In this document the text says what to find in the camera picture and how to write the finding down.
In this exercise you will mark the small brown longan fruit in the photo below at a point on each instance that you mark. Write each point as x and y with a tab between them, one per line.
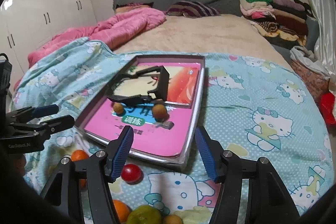
118	108

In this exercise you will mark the large brown longan fruit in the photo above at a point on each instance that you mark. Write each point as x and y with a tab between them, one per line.
159	112

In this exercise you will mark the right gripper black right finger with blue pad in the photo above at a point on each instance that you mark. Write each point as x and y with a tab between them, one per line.
268	199

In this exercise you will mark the pink quilt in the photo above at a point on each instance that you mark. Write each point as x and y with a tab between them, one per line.
114	32

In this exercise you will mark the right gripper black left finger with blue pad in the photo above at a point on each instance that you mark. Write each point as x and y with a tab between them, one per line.
62	189

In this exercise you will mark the hello kitty blue quilt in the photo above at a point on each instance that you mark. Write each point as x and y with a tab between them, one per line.
252	111

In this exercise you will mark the orange tangerine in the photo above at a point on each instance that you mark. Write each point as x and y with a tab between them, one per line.
79	155
122	210

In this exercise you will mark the striped purple pillow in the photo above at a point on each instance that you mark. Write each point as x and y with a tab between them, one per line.
190	9

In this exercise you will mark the pile of folded clothes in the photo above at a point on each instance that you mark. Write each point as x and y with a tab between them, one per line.
284	23

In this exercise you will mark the black plastic frame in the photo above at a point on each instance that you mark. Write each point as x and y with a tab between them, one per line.
159	93

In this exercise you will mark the beige bed sheet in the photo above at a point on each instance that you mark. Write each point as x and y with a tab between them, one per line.
216	34

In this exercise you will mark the white wardrobe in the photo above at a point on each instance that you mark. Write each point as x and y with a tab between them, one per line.
26	25

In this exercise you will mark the red cream booklet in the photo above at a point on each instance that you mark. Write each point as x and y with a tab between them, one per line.
183	78

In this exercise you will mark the red cherry tomato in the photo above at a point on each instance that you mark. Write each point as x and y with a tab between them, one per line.
131	173

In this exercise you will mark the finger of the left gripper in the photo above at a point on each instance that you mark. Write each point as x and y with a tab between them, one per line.
42	111
58	124

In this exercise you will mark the pink exercise book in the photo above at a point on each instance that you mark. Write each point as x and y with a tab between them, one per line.
165	140

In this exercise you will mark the grey cardboard box tray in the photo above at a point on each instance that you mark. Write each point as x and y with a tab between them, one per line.
148	61

